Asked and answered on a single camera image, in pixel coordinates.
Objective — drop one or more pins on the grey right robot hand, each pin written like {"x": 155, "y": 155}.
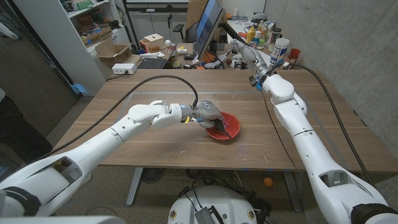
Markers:
{"x": 253, "y": 60}

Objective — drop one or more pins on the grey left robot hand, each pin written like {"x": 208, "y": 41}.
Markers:
{"x": 208, "y": 110}

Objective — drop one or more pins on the black air blower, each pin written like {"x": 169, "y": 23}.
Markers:
{"x": 219, "y": 125}

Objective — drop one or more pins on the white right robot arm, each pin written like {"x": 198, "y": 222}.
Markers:
{"x": 295, "y": 118}

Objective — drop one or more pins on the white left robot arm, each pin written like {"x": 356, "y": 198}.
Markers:
{"x": 102, "y": 143}

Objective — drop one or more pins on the red bowl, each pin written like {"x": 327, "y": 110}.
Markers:
{"x": 232, "y": 124}

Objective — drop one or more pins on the black printed card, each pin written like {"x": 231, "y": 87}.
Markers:
{"x": 238, "y": 65}

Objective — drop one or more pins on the dark red ball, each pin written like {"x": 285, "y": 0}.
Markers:
{"x": 229, "y": 62}

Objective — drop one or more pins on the yellow mustard bottle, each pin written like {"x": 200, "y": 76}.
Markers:
{"x": 250, "y": 35}

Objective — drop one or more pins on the white canister blue label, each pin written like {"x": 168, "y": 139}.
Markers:
{"x": 279, "y": 49}

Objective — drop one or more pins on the white handheld device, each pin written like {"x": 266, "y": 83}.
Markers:
{"x": 213, "y": 65}

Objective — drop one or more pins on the black cup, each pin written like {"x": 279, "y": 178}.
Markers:
{"x": 213, "y": 46}

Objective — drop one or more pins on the orange basketball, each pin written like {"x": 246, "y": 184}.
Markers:
{"x": 209, "y": 57}

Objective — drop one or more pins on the black computer monitor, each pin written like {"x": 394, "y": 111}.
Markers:
{"x": 206, "y": 25}

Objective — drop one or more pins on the black office chair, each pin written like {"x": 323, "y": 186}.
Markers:
{"x": 180, "y": 29}

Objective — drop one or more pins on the small wooden box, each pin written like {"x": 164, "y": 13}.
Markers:
{"x": 153, "y": 43}

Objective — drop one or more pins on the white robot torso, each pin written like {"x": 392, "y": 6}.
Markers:
{"x": 214, "y": 202}

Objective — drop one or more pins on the small orange ball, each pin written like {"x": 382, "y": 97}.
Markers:
{"x": 268, "y": 182}

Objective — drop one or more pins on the white power strip box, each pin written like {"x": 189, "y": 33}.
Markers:
{"x": 124, "y": 68}

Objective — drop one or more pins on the grey table leg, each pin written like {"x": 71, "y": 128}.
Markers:
{"x": 134, "y": 186}
{"x": 293, "y": 193}

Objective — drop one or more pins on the open cardboard box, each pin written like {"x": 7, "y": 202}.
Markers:
{"x": 113, "y": 54}

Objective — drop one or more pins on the printed cardboard box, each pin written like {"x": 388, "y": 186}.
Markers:
{"x": 96, "y": 35}

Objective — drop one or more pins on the white shelf unit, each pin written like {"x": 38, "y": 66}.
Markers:
{"x": 56, "y": 37}

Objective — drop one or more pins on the whiteboard with black frame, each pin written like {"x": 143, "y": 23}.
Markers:
{"x": 161, "y": 9}

